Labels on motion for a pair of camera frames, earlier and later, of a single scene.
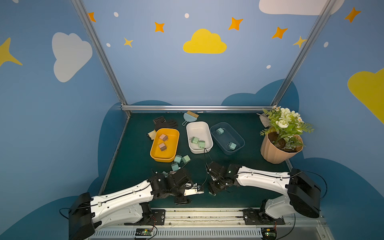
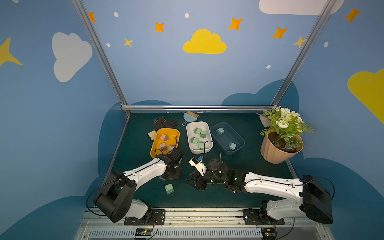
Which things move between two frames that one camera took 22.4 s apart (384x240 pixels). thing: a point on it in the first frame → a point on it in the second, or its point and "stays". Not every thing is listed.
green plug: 201,144 stays
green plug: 186,159 → 197,130
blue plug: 231,145 stays
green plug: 194,140 stays
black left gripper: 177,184 → 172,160
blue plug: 220,131 stays
